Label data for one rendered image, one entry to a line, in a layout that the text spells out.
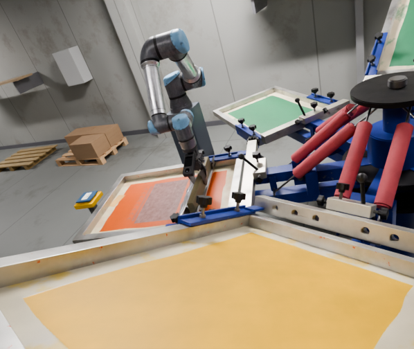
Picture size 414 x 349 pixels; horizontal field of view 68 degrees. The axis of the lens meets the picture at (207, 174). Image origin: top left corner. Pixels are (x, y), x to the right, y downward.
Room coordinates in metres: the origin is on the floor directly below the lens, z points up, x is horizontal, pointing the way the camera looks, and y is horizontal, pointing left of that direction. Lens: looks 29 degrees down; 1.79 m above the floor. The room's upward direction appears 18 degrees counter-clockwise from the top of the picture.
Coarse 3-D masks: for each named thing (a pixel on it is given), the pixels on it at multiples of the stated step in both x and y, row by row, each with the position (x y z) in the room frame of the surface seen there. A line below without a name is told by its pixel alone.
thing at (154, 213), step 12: (132, 204) 1.42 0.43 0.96; (144, 204) 1.38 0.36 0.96; (156, 204) 1.34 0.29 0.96; (168, 204) 1.31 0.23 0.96; (180, 204) 1.27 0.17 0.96; (216, 204) 1.18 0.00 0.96; (120, 216) 1.34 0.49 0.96; (144, 216) 1.27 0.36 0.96; (156, 216) 1.24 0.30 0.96; (168, 216) 1.21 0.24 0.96; (108, 228) 1.27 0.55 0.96; (120, 228) 1.24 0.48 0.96
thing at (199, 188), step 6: (204, 162) 1.42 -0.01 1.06; (210, 168) 1.45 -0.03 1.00; (198, 174) 1.31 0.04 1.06; (198, 180) 1.26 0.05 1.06; (198, 186) 1.21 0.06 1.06; (204, 186) 1.28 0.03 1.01; (192, 192) 1.18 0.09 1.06; (198, 192) 1.19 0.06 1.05; (192, 198) 1.13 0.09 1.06; (192, 204) 1.09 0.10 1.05; (198, 204) 1.14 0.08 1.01; (192, 210) 1.10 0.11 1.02
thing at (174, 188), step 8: (216, 176) 1.43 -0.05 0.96; (224, 176) 1.40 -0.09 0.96; (136, 184) 1.63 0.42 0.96; (144, 184) 1.60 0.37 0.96; (152, 184) 1.56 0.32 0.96; (160, 184) 1.54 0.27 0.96; (168, 184) 1.50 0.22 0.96; (176, 184) 1.48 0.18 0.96; (184, 184) 1.45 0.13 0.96; (216, 184) 1.34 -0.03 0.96; (224, 184) 1.32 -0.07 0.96; (128, 192) 1.57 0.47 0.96; (136, 192) 1.54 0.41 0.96; (152, 192) 1.48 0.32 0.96; (160, 192) 1.45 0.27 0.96; (168, 192) 1.42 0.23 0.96; (176, 192) 1.40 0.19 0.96; (184, 192) 1.37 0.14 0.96; (208, 192) 1.30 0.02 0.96; (216, 192) 1.28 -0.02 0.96; (120, 200) 1.50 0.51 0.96; (128, 200) 1.48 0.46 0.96; (136, 200) 1.45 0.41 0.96; (152, 200) 1.39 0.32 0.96
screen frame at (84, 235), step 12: (156, 168) 1.68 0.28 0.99; (168, 168) 1.63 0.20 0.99; (180, 168) 1.59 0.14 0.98; (240, 168) 1.36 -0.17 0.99; (120, 180) 1.68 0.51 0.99; (240, 180) 1.28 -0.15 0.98; (108, 192) 1.58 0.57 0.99; (108, 204) 1.48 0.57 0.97; (228, 204) 1.10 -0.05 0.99; (96, 216) 1.37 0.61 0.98; (84, 228) 1.29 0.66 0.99; (72, 240) 1.22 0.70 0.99; (84, 240) 1.19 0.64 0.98
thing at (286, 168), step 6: (270, 168) 1.19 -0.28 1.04; (276, 168) 1.17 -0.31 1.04; (282, 168) 1.16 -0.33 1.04; (288, 168) 1.14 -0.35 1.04; (270, 174) 1.15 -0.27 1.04; (276, 174) 1.14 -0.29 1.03; (282, 174) 1.13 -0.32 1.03; (288, 174) 1.12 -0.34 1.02; (264, 180) 1.16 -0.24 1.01; (276, 180) 1.14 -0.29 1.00; (282, 180) 1.13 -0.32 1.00
